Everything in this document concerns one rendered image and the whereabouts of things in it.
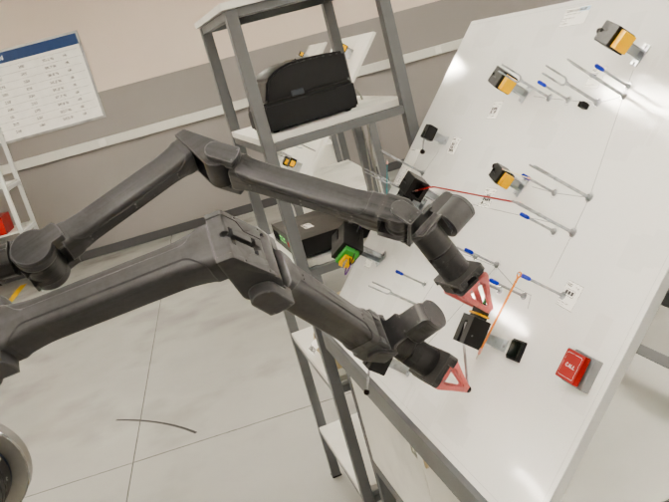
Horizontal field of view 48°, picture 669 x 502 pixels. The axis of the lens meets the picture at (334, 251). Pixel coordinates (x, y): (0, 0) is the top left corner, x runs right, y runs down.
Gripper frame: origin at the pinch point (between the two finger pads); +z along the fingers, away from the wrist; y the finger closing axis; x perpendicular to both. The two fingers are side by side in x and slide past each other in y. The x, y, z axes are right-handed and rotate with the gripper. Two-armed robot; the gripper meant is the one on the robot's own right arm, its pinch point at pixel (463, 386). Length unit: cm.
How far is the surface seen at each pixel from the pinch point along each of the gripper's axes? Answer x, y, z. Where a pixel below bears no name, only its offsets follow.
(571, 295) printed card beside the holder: -23.2, -14.5, -0.4
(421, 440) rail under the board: 13.3, 12.4, 6.5
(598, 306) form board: -22.5, -22.1, -0.3
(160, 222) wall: -11, 758, 40
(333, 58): -66, 94, -37
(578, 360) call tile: -12.1, -26.7, -1.9
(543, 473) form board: 6.0, -25.0, 4.9
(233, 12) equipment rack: -55, 87, -69
